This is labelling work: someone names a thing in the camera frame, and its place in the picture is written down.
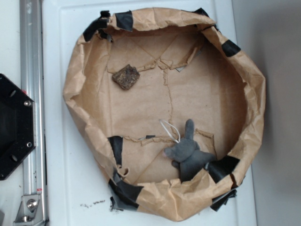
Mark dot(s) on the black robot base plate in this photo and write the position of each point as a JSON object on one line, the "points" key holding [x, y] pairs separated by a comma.
{"points": [[16, 126]]}

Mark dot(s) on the metal corner bracket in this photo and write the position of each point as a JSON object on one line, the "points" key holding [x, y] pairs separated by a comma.
{"points": [[30, 211]]}

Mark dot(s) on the brown square sponge block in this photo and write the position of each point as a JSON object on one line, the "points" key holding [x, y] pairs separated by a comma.
{"points": [[126, 77]]}

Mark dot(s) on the aluminum extrusion rail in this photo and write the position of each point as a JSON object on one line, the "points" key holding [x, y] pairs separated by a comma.
{"points": [[34, 166]]}

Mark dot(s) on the brown paper bin with tape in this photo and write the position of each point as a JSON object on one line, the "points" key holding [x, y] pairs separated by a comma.
{"points": [[188, 70]]}

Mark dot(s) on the white tray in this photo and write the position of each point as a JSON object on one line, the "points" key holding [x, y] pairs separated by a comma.
{"points": [[78, 194]]}

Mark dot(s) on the gray plush elephant toy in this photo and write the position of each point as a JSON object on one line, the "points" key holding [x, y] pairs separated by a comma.
{"points": [[186, 155]]}

